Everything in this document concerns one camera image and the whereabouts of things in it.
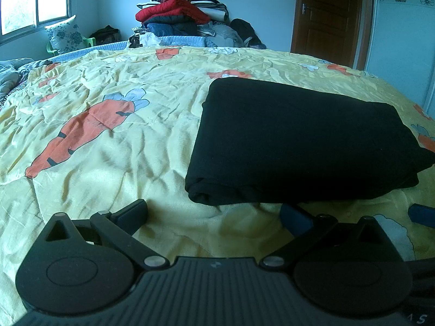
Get brown wooden door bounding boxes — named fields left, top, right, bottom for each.
left=290, top=0, right=374, bottom=70

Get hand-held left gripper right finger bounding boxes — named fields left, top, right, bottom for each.
left=259, top=203, right=392, bottom=270

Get black backpack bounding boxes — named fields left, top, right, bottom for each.
left=230, top=18, right=267, bottom=50

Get black pants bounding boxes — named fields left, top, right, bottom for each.
left=184, top=77, right=435, bottom=207

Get pile of folded clothes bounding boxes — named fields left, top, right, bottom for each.
left=127, top=0, right=238, bottom=48

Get dark bag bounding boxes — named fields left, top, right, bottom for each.
left=89, top=25, right=121, bottom=45

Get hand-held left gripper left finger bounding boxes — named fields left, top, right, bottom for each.
left=43, top=198, right=170, bottom=273

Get window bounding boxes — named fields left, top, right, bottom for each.
left=0, top=0, right=72, bottom=36

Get yellow carrot print bed sheet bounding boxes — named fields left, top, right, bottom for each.
left=0, top=46, right=435, bottom=326

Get blue bedspread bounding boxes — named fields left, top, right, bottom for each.
left=54, top=36, right=218, bottom=62

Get floral pillow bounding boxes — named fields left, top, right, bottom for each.
left=44, top=15, right=82, bottom=55

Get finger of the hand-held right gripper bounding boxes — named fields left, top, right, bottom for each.
left=408, top=203, right=435, bottom=227

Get grey crumpled quilt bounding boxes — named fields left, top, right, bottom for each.
left=0, top=58, right=51, bottom=101

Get green plastic chair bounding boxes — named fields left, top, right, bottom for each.
left=46, top=36, right=96, bottom=57

